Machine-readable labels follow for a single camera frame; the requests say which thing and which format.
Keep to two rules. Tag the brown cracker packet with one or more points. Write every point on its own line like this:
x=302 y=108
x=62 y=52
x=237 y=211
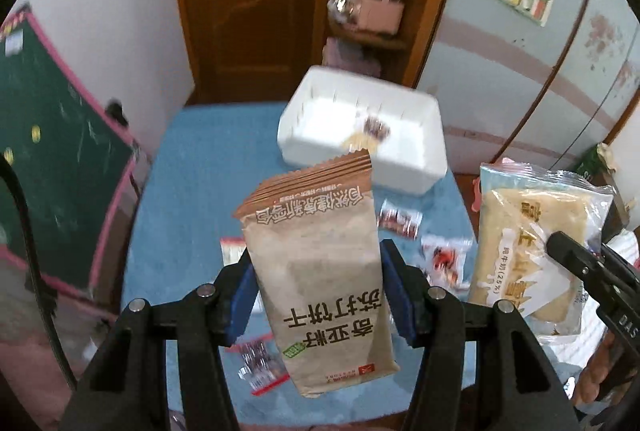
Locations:
x=320 y=271

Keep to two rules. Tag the blue fuzzy mat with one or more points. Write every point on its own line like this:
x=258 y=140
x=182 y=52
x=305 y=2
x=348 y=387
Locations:
x=200 y=191

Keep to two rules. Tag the brown white chocolate packet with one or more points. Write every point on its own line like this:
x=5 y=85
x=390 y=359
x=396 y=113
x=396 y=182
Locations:
x=399 y=221

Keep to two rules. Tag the white red snack packet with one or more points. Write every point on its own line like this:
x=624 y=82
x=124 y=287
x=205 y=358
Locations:
x=445 y=261

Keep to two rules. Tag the white plastic bin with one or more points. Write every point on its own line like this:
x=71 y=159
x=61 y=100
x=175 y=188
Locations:
x=400 y=171

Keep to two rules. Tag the pale blue wardrobe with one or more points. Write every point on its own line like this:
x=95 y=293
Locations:
x=500 y=86

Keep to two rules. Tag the clear bread packet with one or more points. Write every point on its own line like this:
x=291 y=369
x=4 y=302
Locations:
x=515 y=231

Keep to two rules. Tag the wooden door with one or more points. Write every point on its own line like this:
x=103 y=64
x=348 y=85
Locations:
x=240 y=11

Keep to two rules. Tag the clear red-edged snack packet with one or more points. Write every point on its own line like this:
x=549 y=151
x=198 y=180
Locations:
x=260 y=368

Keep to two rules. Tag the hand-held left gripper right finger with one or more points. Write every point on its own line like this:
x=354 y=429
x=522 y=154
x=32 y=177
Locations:
x=400 y=303

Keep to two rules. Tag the pink bag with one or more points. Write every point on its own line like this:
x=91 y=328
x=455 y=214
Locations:
x=381 y=13

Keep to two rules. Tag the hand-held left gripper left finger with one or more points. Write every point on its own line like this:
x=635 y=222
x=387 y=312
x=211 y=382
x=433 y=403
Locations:
x=240 y=298

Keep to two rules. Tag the green chalkboard pink frame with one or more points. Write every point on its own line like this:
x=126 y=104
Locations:
x=60 y=136

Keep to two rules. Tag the green box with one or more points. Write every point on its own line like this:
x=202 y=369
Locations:
x=595 y=163

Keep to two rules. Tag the small white snack packet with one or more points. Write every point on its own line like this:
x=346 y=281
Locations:
x=232 y=252

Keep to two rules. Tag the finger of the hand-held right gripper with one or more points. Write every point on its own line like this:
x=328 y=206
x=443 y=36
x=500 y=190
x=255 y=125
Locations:
x=570 y=253
x=620 y=263

